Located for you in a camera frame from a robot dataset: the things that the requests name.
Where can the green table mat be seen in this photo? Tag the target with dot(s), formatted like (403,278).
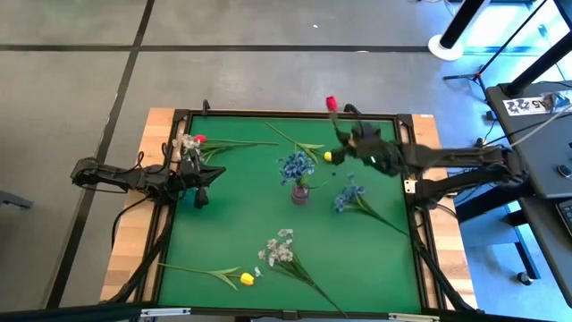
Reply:
(357,268)

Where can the thick black slanted post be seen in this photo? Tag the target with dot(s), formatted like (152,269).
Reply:
(536,67)

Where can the black computer mouse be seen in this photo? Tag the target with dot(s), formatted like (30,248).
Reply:
(565,171)

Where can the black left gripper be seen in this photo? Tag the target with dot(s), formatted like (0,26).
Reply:
(192,172)

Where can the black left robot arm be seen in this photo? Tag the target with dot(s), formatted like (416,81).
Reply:
(134,176)

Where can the grey chair base leg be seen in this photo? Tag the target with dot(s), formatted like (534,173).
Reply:
(15,200)

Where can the black metal table frame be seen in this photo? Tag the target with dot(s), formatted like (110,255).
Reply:
(268,112)

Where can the black computer keyboard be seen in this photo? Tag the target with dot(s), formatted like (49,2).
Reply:
(566,217)

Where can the white printed label paper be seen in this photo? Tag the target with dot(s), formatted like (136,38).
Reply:
(525,106)

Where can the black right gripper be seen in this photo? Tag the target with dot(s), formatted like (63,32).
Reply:
(380,154)

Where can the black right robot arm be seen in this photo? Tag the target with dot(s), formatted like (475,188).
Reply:
(460,156)

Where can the purple glass vase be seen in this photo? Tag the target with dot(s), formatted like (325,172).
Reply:
(300,195)

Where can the black pole with white base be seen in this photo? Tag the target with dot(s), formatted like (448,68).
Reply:
(444,47)

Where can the thin black tripod stand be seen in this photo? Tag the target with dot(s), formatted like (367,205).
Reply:
(480,73)

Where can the white artificial flower bunch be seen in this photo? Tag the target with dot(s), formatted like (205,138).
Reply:
(279,255)
(187,143)

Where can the red artificial tulip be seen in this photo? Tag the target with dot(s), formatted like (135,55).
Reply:
(331,103)
(200,138)

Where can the black desk foot with caster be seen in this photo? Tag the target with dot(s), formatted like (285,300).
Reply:
(523,255)

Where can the silver metal bracket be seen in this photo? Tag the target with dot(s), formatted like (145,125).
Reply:
(413,317)
(165,312)

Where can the black office desk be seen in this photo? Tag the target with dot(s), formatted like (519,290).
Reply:
(536,152)

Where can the yellow artificial tulip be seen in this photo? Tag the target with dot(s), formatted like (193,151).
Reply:
(327,156)
(246,278)

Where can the blue artificial flower bunch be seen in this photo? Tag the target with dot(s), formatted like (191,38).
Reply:
(295,167)
(348,197)

